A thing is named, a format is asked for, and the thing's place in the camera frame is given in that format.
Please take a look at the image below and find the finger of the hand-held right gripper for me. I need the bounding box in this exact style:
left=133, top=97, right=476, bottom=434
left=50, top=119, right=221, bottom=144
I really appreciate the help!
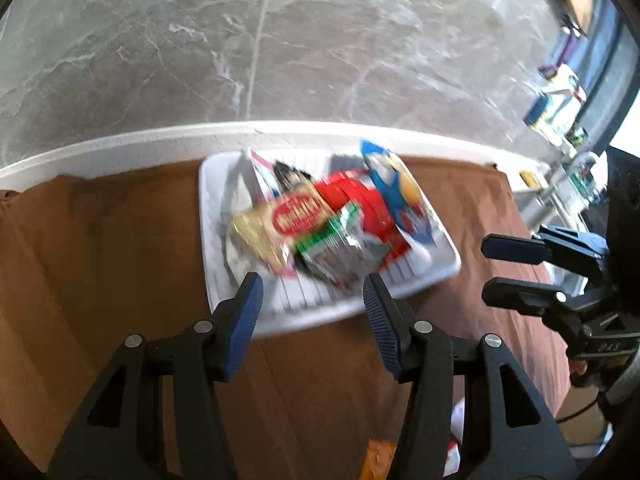
left=481, top=226, right=609, bottom=274
left=481, top=277, right=602, bottom=327

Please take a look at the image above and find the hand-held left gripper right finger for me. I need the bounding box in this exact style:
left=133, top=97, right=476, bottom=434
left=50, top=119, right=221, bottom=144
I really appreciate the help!
left=362, top=272, right=579, bottom=480

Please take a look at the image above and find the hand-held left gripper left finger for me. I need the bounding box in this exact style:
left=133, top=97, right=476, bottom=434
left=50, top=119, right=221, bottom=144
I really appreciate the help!
left=47, top=272, right=265, bottom=480

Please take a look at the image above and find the white plastic tray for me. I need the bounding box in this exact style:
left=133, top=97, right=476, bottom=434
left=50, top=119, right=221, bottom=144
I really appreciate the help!
left=198, top=152, right=462, bottom=339

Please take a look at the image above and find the beige packet with red label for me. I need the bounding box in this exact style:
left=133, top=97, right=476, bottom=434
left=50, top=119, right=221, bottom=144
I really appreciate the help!
left=227, top=182, right=334, bottom=274

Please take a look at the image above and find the green topped clear snack packet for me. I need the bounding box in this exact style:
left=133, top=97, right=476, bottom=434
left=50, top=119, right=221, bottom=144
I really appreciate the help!
left=292, top=200, right=389, bottom=289

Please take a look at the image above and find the red snack packet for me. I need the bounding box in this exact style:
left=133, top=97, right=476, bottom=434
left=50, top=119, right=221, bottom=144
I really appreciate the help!
left=317, top=170, right=417, bottom=267

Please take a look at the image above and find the white and red long packet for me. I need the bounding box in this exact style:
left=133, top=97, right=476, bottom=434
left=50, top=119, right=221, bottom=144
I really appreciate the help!
left=234, top=148, right=287, bottom=212

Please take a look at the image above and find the blue and yellow snack packet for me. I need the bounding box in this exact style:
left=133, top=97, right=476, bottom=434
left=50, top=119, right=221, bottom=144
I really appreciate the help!
left=359, top=140, right=434, bottom=247

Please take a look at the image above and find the black snack packet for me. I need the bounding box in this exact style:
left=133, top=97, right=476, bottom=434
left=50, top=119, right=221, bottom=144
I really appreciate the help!
left=272, top=160, right=314, bottom=197

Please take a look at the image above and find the person's right hand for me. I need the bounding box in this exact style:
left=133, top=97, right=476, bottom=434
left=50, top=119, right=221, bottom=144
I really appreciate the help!
left=569, top=356, right=592, bottom=389

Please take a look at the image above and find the chrome faucet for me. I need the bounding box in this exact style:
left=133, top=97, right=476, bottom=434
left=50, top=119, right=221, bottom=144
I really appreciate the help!
left=549, top=151, right=602, bottom=202

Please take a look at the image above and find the orange snack packet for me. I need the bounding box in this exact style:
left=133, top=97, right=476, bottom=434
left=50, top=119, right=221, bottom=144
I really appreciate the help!
left=361, top=439, right=401, bottom=480

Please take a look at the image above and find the blue container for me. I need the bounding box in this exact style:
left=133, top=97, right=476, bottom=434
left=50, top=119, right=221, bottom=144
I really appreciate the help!
left=523, top=94, right=549, bottom=127

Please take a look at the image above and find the brown cloth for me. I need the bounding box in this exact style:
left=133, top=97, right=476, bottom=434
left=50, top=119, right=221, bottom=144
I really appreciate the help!
left=0, top=155, right=574, bottom=480

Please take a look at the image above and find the purple hanging tool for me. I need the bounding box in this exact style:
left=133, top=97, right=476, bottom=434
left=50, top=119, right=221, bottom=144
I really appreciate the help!
left=539, top=27, right=583, bottom=80

